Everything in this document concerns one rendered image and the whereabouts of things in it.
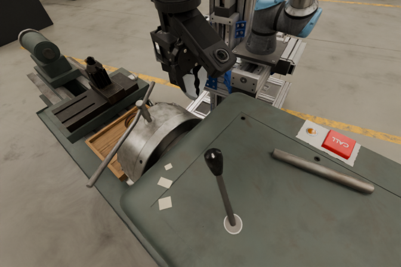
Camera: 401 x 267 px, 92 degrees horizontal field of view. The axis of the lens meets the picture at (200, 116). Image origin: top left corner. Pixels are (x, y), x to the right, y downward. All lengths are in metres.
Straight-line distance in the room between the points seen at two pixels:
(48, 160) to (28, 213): 0.50
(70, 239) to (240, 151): 1.70
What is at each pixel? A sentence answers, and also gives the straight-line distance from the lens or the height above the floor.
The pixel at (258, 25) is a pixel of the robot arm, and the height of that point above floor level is 1.29.
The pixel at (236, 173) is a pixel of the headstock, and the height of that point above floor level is 1.26.
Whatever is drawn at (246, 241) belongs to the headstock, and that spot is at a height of 1.25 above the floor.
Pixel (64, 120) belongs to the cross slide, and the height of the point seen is 0.97.
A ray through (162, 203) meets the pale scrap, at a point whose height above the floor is 1.26.
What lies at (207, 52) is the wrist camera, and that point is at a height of 1.53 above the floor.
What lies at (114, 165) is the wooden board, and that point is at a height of 0.89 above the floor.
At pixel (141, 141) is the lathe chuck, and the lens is 0.59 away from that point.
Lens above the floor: 1.68
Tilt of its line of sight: 49 degrees down
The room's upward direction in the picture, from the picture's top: 4 degrees counter-clockwise
